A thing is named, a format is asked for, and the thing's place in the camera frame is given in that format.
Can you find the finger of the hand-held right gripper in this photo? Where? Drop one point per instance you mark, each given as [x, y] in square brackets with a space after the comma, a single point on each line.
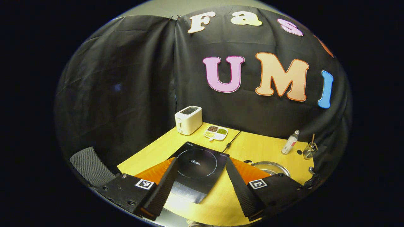
[314, 182]

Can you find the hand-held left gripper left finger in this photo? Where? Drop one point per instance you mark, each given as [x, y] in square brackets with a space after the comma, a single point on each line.
[162, 187]

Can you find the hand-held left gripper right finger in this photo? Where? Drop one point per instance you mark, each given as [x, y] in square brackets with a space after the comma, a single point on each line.
[241, 189]

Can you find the black induction cooktop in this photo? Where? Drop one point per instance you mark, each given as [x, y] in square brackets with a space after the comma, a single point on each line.
[195, 165]

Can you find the clear plastic bottle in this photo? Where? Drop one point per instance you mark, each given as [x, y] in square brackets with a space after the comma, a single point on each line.
[289, 143]

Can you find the white divided dish of beans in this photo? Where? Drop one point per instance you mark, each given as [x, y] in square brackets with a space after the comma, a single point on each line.
[216, 133]

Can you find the white toaster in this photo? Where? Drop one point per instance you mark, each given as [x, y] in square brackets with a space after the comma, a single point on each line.
[188, 121]

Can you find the grey ribbed chair back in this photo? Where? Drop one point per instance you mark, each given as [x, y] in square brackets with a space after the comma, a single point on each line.
[91, 165]

